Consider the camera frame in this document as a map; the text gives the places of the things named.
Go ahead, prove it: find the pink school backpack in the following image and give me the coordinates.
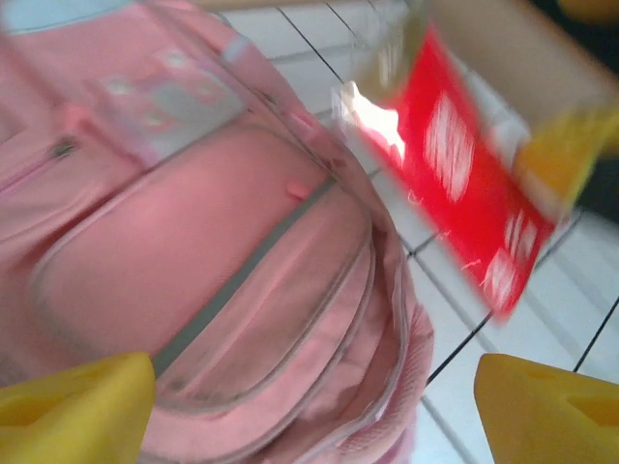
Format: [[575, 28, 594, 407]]
[[0, 0, 437, 464]]

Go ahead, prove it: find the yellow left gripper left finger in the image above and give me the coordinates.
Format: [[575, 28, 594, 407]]
[[0, 351, 158, 464]]

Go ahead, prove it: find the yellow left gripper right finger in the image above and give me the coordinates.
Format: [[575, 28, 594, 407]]
[[472, 351, 619, 464]]

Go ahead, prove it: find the red tissue packet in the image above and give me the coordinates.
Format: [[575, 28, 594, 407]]
[[331, 0, 575, 325]]

